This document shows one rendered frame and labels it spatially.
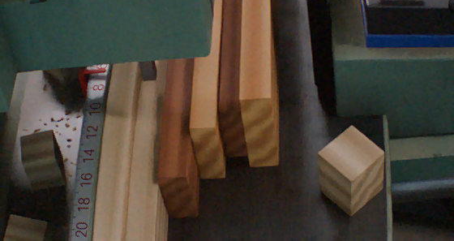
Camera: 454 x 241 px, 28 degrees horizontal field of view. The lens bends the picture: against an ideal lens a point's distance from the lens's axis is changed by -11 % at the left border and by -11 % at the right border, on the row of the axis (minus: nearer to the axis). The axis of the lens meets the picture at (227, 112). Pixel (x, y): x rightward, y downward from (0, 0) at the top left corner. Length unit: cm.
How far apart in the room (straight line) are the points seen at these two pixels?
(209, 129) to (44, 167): 21
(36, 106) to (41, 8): 31
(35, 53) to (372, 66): 23
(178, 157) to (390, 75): 16
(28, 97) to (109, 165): 28
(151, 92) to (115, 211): 11
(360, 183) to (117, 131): 16
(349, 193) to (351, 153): 3
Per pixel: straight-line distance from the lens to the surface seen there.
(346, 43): 68
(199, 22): 60
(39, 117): 90
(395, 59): 67
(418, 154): 73
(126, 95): 68
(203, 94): 66
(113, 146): 66
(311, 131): 71
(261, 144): 67
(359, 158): 64
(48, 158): 81
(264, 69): 65
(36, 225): 76
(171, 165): 64
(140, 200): 64
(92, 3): 59
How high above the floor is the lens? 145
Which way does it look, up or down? 49 degrees down
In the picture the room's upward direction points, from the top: 10 degrees counter-clockwise
